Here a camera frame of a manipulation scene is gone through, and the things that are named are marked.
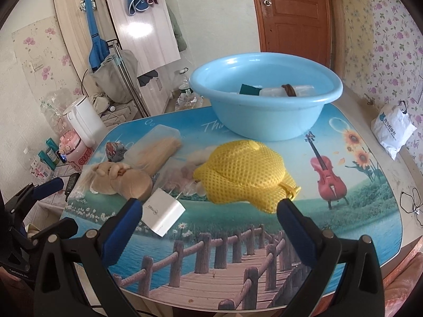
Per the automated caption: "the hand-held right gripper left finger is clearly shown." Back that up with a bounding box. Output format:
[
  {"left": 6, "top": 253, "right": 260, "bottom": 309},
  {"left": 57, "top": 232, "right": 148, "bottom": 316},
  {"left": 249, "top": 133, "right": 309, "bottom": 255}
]
[{"left": 33, "top": 197, "right": 143, "bottom": 317}]

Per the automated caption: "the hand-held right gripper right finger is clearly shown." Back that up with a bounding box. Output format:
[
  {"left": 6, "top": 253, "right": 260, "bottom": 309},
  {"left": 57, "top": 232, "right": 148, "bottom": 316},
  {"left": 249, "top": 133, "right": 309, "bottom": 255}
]
[{"left": 277, "top": 198, "right": 385, "bottom": 317}]

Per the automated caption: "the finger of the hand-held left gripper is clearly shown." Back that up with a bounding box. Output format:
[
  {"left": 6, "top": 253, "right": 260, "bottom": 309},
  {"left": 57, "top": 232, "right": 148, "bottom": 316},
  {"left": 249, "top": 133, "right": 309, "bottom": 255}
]
[
  {"left": 7, "top": 177, "right": 64, "bottom": 225},
  {"left": 28, "top": 218, "right": 78, "bottom": 250}
]

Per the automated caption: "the white charger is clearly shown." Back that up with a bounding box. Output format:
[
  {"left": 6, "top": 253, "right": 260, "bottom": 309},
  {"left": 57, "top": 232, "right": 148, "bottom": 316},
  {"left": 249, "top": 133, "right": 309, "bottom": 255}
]
[{"left": 142, "top": 188, "right": 186, "bottom": 237}]

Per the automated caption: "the tan plush bear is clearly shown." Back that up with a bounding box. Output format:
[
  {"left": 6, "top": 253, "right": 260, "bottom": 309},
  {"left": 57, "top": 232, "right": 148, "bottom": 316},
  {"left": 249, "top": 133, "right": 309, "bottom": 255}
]
[{"left": 86, "top": 162, "right": 153, "bottom": 202}]

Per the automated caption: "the clear bag of pink beads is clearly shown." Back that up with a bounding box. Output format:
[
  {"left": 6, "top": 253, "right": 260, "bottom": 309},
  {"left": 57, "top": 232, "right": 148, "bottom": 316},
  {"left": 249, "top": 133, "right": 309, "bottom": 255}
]
[{"left": 155, "top": 163, "right": 207, "bottom": 200}]

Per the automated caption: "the yellow mesh cap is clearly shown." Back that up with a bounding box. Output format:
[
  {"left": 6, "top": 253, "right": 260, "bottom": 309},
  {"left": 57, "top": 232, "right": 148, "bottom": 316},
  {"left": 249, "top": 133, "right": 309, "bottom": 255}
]
[{"left": 192, "top": 139, "right": 302, "bottom": 213}]

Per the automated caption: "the light blue plastic basin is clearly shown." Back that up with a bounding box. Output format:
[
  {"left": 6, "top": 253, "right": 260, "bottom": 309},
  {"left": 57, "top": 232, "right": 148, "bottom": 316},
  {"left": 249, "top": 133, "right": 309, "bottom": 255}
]
[{"left": 189, "top": 53, "right": 344, "bottom": 141}]

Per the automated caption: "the dark green packet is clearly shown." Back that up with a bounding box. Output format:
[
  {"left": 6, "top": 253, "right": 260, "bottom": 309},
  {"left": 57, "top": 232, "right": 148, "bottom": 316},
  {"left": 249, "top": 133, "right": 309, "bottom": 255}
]
[{"left": 238, "top": 83, "right": 263, "bottom": 96}]

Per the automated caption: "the scenic printed desktop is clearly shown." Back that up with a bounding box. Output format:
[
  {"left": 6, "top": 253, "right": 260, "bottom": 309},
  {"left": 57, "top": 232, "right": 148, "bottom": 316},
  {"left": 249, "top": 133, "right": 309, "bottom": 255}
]
[{"left": 59, "top": 97, "right": 405, "bottom": 309}]

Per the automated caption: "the pink and white packet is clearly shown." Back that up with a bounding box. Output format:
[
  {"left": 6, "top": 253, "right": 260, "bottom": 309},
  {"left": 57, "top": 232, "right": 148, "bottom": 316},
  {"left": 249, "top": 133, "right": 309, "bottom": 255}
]
[{"left": 30, "top": 157, "right": 55, "bottom": 183}]

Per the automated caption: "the green tube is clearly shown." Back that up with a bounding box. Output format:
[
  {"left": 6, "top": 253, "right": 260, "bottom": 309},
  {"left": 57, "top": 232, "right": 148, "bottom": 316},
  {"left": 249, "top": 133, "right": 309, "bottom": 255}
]
[
  {"left": 38, "top": 150, "right": 55, "bottom": 172},
  {"left": 45, "top": 139, "right": 61, "bottom": 165}
]

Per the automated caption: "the pink tumbler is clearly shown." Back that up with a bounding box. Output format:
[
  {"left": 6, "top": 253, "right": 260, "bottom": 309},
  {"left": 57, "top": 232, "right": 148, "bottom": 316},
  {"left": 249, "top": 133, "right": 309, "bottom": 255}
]
[{"left": 59, "top": 130, "right": 95, "bottom": 172}]

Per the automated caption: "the white electric kettle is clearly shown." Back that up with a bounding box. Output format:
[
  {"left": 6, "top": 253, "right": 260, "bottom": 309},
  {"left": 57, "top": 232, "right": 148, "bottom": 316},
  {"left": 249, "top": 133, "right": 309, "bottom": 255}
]
[{"left": 63, "top": 96, "right": 108, "bottom": 149}]

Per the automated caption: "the brown foil snack packet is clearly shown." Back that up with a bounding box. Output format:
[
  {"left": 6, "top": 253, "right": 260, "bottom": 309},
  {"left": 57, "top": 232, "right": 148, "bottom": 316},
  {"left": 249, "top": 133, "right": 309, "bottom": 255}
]
[{"left": 105, "top": 141, "right": 128, "bottom": 162}]

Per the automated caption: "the crumpled clear plastic bag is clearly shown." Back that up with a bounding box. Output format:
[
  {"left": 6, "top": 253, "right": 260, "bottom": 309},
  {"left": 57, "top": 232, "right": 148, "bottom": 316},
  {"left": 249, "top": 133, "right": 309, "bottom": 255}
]
[{"left": 40, "top": 89, "right": 86, "bottom": 129}]

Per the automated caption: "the clear box of wooden sticks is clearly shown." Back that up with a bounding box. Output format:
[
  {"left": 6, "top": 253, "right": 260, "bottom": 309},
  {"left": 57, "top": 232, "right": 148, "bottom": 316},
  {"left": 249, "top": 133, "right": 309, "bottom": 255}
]
[{"left": 125, "top": 124, "right": 182, "bottom": 175}]

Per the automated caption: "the beige cloth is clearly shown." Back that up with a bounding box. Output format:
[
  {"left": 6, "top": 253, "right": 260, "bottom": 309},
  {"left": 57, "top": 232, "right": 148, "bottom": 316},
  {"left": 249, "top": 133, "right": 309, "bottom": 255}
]
[{"left": 91, "top": 92, "right": 111, "bottom": 113}]

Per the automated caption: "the orange blanket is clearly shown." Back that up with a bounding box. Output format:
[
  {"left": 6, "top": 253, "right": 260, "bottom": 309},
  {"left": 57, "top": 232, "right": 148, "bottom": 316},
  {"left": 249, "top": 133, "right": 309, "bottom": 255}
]
[{"left": 383, "top": 248, "right": 423, "bottom": 317}]

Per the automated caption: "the metal rack pole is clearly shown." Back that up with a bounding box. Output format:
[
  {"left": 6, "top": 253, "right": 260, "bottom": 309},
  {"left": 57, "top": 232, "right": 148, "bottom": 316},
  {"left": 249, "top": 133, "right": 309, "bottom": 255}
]
[{"left": 111, "top": 40, "right": 149, "bottom": 118}]

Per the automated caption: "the white shopping bag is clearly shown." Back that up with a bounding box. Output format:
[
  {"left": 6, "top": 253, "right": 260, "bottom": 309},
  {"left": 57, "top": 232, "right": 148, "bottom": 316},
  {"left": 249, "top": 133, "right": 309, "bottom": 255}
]
[{"left": 371, "top": 101, "right": 417, "bottom": 160}]

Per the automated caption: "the clear bag of snacks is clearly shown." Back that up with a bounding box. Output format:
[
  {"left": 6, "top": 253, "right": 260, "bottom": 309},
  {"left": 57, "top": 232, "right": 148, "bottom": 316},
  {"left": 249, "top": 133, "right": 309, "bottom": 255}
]
[{"left": 173, "top": 92, "right": 204, "bottom": 111}]

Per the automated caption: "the large clear water bottle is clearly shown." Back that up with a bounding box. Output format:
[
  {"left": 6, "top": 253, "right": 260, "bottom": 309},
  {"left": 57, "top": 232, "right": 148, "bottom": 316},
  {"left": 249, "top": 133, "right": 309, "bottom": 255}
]
[{"left": 178, "top": 68, "right": 194, "bottom": 95}]

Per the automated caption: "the white wardrobe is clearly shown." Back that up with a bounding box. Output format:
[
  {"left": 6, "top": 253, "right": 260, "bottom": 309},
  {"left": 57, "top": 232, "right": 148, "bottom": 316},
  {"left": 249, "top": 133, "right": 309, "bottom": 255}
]
[{"left": 51, "top": 0, "right": 186, "bottom": 116}]

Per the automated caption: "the green jacket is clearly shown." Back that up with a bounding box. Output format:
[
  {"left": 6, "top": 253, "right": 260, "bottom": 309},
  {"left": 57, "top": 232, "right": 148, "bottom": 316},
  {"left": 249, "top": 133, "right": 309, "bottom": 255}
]
[{"left": 167, "top": 5, "right": 187, "bottom": 53}]

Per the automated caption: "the brown wooden door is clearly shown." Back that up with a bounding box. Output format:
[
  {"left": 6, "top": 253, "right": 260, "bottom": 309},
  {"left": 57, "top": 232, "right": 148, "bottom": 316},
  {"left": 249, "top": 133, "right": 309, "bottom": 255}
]
[{"left": 249, "top": 0, "right": 333, "bottom": 68}]

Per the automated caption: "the black cable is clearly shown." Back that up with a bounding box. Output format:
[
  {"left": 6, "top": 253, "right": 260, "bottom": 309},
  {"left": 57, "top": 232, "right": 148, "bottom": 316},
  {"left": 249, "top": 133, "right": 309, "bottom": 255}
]
[{"left": 399, "top": 187, "right": 423, "bottom": 228}]

